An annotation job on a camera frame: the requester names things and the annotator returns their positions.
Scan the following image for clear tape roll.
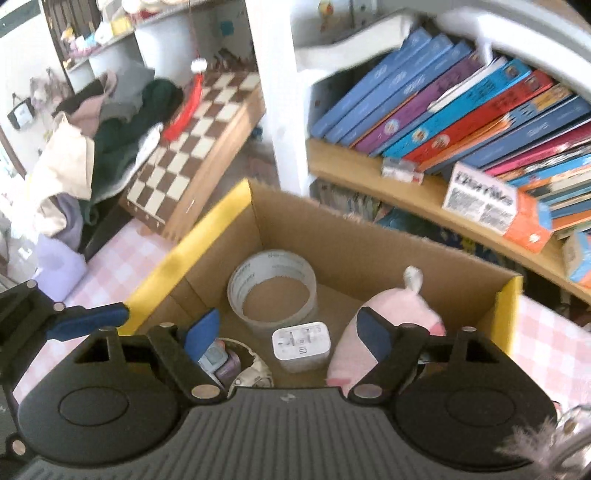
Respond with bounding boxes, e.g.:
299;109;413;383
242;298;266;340
226;251;319;343

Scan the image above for white wooden bookshelf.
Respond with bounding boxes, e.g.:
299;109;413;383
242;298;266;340
245;0;591;320

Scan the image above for grey furry pompom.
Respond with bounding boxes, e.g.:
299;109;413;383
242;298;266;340
495;413;591;480

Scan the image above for small blue hanging bag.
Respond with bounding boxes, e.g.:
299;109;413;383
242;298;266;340
7;93;36;131

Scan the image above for row of leaning books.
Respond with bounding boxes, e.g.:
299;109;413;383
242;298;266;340
308;25;591;241

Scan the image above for row of small shelf trinkets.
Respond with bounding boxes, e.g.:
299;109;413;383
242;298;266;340
59;0;139;54

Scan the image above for pile of clothes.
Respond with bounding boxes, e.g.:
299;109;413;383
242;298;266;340
27;60;186;232

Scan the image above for small white red box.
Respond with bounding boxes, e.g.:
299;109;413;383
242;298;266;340
381;156;425;186

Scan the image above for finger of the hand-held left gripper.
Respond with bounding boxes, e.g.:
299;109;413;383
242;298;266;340
0;280;130;389
2;434;29;459

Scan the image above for yellow-edged cardboard box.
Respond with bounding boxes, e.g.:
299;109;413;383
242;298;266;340
117;178;525;398

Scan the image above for brown white chessboard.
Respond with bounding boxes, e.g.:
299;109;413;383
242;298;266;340
119;69;268;244

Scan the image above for pink hanging plush bags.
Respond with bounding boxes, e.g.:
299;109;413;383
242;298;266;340
29;68;64;106

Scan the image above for lilac cloth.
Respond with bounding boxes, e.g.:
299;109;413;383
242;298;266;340
35;232;89;304

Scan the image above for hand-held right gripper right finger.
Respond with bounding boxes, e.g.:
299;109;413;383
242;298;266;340
347;307;505;409

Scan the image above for row of dark comic books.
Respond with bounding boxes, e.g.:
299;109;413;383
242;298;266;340
308;179;511;269

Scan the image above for dark chess pieces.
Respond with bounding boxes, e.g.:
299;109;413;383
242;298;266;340
213;47;256;73

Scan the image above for small purple pink trinket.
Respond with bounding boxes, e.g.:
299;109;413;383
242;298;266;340
198;340;242;391

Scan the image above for pink plush pig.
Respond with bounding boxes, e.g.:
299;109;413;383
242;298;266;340
325;265;448;398

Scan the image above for red tassel ornament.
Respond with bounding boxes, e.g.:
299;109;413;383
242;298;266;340
162;0;209;142

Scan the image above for white orange toothpaste box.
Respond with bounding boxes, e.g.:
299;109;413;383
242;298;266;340
441;161;554;254
561;229;591;285

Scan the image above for white shelf unit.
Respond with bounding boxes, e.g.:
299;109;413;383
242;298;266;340
41;0;253;95

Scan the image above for large purple-cover book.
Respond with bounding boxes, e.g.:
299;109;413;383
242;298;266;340
434;0;591;95

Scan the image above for white power adapter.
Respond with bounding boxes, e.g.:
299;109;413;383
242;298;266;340
271;321;332;374

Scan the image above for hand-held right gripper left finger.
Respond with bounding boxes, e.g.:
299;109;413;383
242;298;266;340
67;307;222;403

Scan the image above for grey open book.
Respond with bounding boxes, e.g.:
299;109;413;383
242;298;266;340
294;11;416;87

